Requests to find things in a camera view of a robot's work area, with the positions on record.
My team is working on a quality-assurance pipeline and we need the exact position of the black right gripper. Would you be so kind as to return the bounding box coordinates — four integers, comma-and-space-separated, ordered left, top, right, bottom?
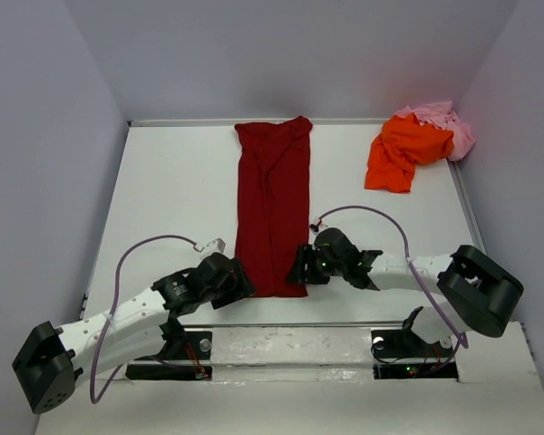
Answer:
284, 243, 345, 285

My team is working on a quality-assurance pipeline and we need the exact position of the dark red t shirt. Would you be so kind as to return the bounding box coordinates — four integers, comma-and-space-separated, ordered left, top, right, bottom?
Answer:
235, 116, 313, 298

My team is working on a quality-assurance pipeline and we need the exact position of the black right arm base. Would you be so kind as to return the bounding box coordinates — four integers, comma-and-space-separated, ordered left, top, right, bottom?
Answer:
370, 307, 459, 380

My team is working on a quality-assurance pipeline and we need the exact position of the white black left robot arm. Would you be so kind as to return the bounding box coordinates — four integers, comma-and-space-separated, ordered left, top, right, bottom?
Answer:
12, 253, 255, 415

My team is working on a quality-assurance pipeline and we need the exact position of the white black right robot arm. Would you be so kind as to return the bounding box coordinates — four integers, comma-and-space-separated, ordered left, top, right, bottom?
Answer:
287, 227, 524, 355

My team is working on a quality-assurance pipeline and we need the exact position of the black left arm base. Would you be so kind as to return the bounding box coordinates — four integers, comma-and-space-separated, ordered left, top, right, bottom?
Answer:
124, 321, 212, 382

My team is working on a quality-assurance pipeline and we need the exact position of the white front board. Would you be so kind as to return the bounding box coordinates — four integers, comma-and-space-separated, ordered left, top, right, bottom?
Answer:
37, 324, 544, 434

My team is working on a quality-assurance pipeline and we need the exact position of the orange t shirt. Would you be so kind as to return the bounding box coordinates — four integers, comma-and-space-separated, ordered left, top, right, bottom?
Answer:
364, 112, 454, 194

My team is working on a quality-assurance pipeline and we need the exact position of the pink t shirt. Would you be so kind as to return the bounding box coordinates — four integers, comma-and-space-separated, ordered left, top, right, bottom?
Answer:
395, 101, 476, 161

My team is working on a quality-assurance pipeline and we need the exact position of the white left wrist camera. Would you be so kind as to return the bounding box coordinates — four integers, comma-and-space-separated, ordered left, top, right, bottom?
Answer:
193, 237, 227, 256

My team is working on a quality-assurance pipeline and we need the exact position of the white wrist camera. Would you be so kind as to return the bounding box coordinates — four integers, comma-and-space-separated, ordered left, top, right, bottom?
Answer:
309, 217, 328, 235
193, 237, 227, 256

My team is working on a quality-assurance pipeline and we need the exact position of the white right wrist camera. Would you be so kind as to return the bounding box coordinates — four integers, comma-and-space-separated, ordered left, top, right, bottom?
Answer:
309, 217, 328, 235

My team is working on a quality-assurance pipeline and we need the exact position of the white rail at table edge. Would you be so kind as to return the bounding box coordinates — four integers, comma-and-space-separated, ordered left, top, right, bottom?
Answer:
127, 118, 387, 128

